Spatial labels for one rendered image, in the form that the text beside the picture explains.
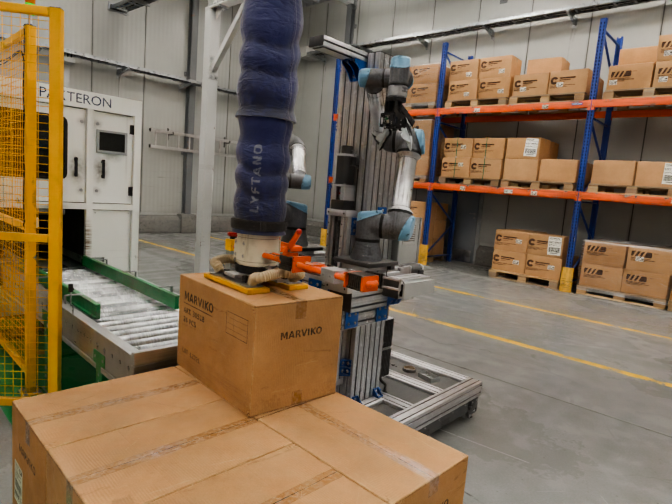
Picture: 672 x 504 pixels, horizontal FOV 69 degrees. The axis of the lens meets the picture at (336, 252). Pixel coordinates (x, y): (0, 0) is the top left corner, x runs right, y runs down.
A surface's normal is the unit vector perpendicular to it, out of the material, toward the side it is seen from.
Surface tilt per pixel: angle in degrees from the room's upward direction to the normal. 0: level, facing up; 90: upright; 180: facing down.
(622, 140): 90
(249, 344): 90
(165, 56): 90
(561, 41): 90
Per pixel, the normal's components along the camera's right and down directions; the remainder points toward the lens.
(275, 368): 0.66, 0.14
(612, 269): -0.67, 0.01
